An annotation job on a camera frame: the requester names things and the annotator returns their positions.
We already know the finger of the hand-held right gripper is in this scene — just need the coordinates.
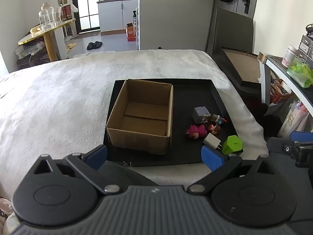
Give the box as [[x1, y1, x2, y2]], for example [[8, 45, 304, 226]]
[[282, 131, 313, 168]]

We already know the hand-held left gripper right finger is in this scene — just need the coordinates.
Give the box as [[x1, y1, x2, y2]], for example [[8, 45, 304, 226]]
[[187, 146, 278, 195]]

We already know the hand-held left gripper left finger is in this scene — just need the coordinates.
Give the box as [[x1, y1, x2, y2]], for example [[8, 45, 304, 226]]
[[33, 145, 123, 196]]

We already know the white charger plug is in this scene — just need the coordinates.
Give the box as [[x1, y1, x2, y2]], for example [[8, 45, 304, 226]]
[[203, 134, 223, 150]]

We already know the green block toy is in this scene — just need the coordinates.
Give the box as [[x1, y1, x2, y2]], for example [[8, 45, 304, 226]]
[[221, 135, 244, 155]]

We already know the pink spiky toy figure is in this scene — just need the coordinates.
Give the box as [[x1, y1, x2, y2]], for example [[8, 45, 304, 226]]
[[185, 124, 208, 140]]

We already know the brown cardboard box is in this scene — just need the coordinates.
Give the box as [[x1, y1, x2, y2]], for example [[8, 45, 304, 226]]
[[106, 79, 174, 155]]

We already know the black shallow tray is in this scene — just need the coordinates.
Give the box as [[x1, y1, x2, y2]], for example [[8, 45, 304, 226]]
[[103, 79, 243, 168]]

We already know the white shopping bag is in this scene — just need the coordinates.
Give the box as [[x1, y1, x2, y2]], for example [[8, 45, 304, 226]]
[[277, 100, 310, 139]]

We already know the small red figurine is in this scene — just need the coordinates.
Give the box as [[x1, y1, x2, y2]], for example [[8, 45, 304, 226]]
[[208, 124, 222, 135]]

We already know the grey block toy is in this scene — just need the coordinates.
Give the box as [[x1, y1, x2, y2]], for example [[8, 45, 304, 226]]
[[192, 106, 211, 123]]

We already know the orange basket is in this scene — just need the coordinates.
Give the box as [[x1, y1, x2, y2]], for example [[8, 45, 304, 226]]
[[270, 78, 294, 104]]

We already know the green plastic bag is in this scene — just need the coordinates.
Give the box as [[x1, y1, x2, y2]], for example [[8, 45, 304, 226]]
[[286, 62, 313, 89]]

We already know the white desk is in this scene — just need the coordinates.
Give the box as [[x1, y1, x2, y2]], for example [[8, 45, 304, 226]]
[[259, 54, 313, 118]]

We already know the pink jar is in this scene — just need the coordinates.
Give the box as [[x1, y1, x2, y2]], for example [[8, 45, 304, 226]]
[[282, 45, 298, 67]]

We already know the grey drawer organizer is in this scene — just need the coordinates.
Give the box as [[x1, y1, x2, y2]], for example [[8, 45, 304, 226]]
[[298, 35, 313, 66]]

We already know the pink cloth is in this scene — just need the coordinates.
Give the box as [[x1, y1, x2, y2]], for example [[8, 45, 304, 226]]
[[0, 196, 13, 228]]

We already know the pair of black slippers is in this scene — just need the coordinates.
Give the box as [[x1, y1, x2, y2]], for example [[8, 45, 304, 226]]
[[87, 41, 103, 51]]

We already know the white power strip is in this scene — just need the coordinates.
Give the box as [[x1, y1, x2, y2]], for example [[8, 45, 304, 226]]
[[15, 42, 46, 59]]

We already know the white fan stand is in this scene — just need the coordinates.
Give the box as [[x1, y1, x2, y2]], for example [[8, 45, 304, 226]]
[[64, 26, 77, 41]]

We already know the orange cardboard box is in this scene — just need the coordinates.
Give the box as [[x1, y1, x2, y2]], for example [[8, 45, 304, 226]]
[[126, 23, 136, 42]]

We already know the round yellow table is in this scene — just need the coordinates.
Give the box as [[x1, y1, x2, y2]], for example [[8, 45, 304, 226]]
[[18, 18, 76, 61]]

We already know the white kitchen cabinet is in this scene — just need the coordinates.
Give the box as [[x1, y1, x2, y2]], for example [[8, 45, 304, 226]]
[[97, 0, 139, 36]]

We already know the red box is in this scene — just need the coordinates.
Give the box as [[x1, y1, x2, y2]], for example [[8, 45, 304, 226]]
[[61, 4, 74, 21]]

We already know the clear glass jar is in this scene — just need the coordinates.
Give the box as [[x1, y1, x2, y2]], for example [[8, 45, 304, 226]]
[[39, 3, 57, 31]]

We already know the black framed glass door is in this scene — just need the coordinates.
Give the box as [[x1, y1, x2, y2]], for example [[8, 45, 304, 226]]
[[75, 0, 101, 33]]

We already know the black door lock handle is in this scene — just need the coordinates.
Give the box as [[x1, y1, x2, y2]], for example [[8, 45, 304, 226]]
[[238, 0, 252, 14]]

